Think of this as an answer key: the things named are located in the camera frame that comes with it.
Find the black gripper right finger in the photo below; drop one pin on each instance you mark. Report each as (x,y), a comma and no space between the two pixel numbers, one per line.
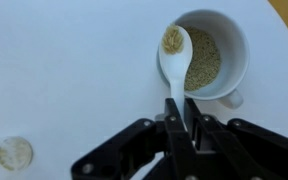
(242,150)

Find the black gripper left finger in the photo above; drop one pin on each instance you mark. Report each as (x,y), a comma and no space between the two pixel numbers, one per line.
(123,155)

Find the white plastic spoon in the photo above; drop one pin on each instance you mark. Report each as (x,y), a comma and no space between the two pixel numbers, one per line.
(175,54)

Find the clear plastic cup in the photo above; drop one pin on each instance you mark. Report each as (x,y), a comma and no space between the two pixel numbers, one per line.
(16,154)

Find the grains in mug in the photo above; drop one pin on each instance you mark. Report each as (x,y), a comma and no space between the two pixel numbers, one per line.
(206,60)

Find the green and white mug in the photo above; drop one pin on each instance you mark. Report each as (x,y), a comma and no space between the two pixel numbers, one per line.
(233,48)

